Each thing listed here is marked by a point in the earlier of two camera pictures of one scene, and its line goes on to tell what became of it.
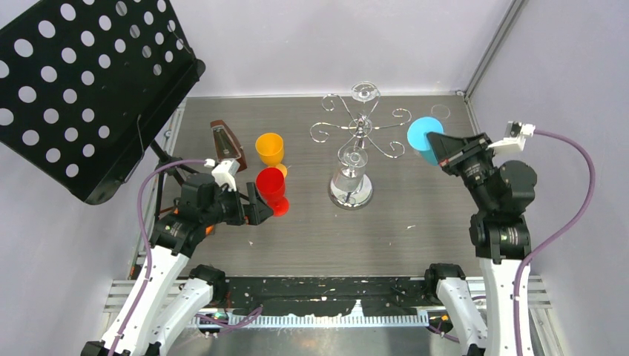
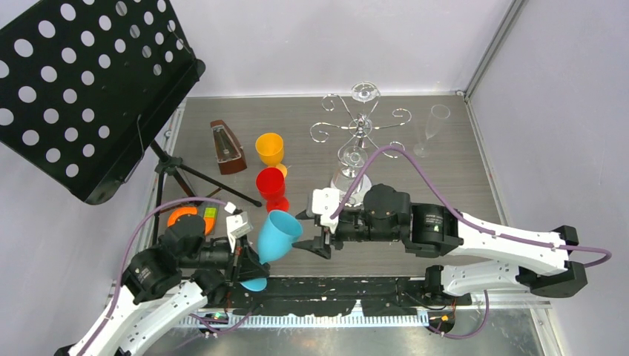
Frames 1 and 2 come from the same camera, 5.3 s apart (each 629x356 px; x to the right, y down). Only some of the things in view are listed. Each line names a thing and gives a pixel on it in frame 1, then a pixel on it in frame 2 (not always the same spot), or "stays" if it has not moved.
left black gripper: [258, 209] → [244, 263]
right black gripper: [446, 148] → [316, 245]
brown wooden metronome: [225, 146] stays
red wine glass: [270, 183] stays
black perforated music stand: [86, 85] stays
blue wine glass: [417, 140] → [277, 233]
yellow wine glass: [270, 147] stays
